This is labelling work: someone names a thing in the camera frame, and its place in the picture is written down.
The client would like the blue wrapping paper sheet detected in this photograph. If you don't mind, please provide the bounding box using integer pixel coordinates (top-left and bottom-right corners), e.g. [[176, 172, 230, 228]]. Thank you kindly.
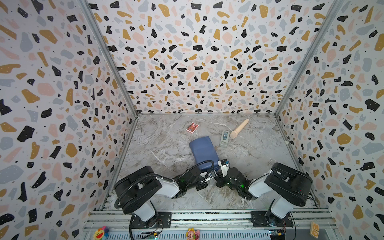
[[189, 136, 220, 171]]

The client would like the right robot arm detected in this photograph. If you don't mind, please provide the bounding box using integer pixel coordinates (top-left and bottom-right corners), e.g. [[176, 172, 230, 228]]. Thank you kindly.
[[216, 159, 313, 228]]

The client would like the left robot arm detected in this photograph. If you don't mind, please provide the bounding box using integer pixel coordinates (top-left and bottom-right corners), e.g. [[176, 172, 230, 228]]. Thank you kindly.
[[114, 164, 213, 226]]

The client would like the red playing card box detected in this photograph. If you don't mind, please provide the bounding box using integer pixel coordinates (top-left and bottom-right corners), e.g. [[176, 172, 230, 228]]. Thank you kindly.
[[186, 123, 199, 134]]

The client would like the beige microphone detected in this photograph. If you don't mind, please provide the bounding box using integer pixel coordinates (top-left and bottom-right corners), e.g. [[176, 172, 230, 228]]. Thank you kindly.
[[230, 119, 249, 139]]

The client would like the grey tape dispenser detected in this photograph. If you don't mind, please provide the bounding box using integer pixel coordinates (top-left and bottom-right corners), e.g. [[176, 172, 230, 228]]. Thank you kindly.
[[220, 131, 230, 148]]

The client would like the pink yellow figure toy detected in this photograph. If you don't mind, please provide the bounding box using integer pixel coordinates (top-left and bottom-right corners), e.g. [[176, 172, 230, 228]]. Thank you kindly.
[[186, 228, 200, 240]]

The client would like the wooden letter block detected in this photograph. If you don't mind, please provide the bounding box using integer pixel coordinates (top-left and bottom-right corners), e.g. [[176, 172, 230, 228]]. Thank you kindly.
[[310, 222, 320, 239]]

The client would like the colourful smiley toy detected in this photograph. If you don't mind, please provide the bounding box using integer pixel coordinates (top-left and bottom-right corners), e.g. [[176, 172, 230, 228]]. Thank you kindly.
[[93, 226, 109, 240]]

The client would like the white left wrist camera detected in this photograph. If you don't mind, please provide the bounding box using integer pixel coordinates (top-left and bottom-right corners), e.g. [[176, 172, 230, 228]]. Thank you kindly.
[[206, 170, 217, 181]]

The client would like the black corrugated left cable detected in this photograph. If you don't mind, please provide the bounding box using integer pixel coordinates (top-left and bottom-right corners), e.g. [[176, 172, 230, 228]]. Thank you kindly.
[[113, 159, 215, 209]]

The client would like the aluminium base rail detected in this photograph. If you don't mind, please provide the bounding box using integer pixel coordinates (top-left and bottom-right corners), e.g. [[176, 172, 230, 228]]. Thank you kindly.
[[80, 209, 343, 240]]

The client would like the aluminium right corner post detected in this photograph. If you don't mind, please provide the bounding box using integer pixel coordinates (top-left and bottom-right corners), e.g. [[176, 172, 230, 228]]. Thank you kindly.
[[274, 0, 343, 119]]

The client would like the aluminium corner post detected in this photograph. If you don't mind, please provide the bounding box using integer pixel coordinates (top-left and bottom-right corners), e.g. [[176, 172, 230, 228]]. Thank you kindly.
[[78, 0, 138, 119], [274, 0, 343, 119]]

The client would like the aluminium left corner post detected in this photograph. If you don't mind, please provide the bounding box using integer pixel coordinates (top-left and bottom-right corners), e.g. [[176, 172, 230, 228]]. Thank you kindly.
[[78, 0, 138, 119]]

